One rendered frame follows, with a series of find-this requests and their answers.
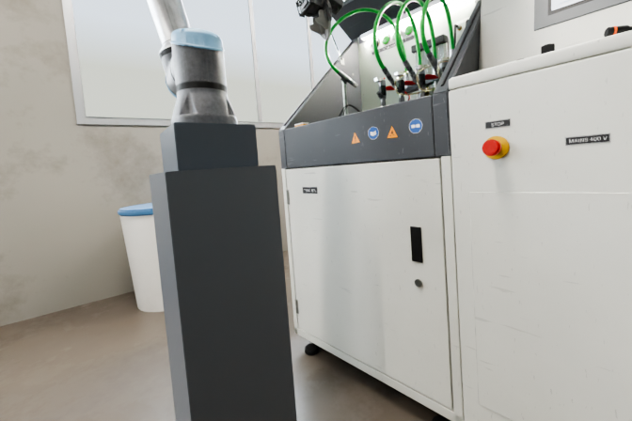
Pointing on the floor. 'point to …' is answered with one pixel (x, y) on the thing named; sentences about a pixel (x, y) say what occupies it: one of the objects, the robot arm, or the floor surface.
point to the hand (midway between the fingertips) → (327, 36)
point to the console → (544, 214)
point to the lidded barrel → (142, 256)
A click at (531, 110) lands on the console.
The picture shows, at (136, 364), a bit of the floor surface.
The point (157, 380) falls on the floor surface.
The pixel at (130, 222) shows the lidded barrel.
